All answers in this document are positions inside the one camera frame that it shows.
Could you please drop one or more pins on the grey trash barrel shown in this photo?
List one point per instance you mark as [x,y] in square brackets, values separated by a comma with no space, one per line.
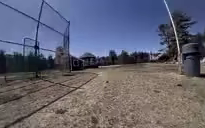
[191,60]

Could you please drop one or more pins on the tall pine tree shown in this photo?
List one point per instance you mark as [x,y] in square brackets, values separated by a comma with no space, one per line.
[176,33]

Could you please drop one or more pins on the small dark building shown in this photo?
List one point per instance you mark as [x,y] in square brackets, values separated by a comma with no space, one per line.
[77,63]

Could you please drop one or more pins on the distant row of trees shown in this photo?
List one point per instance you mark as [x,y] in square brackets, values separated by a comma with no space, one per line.
[123,57]

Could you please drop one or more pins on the white curved pole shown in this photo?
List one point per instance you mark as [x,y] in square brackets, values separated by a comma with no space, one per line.
[175,33]

